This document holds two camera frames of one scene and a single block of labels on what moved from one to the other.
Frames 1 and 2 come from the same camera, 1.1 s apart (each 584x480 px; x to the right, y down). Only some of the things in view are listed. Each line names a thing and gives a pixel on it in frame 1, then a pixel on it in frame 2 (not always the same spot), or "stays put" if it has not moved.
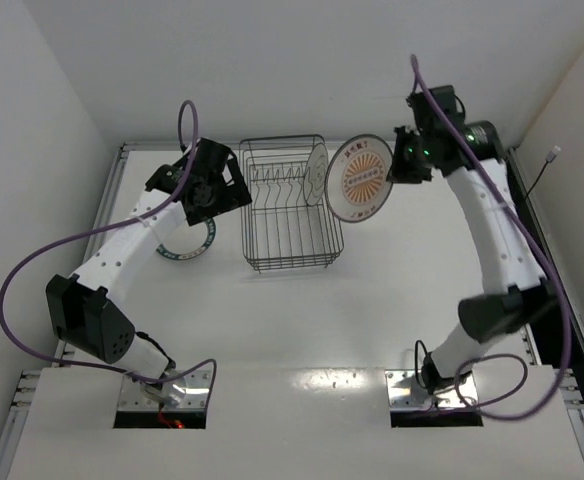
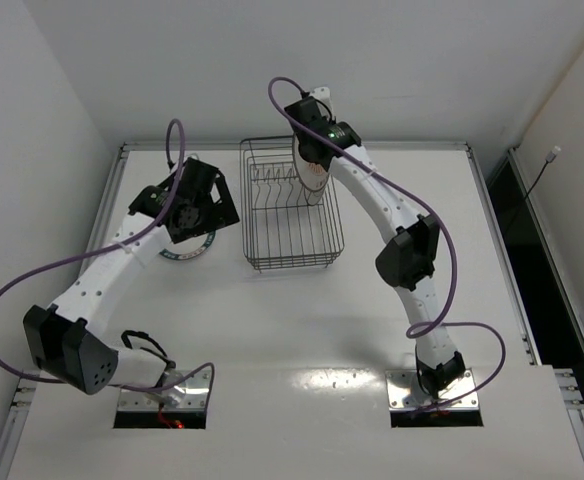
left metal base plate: (188, 392) stays put
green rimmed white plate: (189, 241) stays put
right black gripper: (402, 157) → (309, 151)
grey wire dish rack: (280, 228) stays put
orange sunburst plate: (355, 183) → (314, 175)
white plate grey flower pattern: (316, 173) stays put
